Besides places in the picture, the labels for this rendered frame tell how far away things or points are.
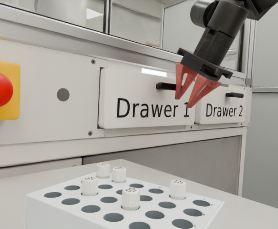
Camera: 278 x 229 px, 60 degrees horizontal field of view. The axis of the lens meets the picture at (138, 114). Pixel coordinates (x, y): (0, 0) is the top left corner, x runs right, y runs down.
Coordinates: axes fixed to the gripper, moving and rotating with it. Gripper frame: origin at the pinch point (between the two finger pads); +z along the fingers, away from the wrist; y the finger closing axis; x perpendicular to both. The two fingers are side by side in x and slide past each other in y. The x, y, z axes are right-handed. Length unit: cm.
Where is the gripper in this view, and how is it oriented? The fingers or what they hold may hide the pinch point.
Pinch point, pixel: (184, 100)
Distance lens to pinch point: 51.8
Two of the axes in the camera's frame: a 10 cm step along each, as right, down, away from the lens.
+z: -3.9, 8.5, 3.6
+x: -6.8, -0.1, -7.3
